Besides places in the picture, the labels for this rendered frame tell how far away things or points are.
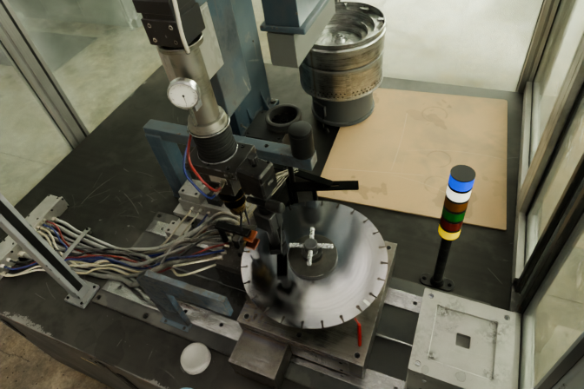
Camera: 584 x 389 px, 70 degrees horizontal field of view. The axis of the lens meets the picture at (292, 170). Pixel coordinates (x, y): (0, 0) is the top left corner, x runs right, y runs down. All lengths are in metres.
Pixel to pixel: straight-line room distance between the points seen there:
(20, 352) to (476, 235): 1.99
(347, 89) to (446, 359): 0.86
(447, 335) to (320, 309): 0.26
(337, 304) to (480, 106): 1.03
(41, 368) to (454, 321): 1.81
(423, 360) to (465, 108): 1.00
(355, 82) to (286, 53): 0.46
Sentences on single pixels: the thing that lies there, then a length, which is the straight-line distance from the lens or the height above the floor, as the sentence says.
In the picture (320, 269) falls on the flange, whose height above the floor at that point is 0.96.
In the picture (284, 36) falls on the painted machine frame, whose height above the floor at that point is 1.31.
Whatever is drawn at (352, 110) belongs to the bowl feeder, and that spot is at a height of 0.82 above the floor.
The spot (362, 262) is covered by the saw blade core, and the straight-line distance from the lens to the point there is 0.96.
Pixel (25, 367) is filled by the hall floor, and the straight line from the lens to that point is 2.35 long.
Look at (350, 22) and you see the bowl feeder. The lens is 1.56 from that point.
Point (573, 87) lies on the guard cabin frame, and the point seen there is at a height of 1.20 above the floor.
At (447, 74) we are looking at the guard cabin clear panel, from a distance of 1.83.
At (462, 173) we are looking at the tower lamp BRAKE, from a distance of 0.85.
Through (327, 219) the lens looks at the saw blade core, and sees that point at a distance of 1.03.
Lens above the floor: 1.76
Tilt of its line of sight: 45 degrees down
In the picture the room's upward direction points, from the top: 10 degrees counter-clockwise
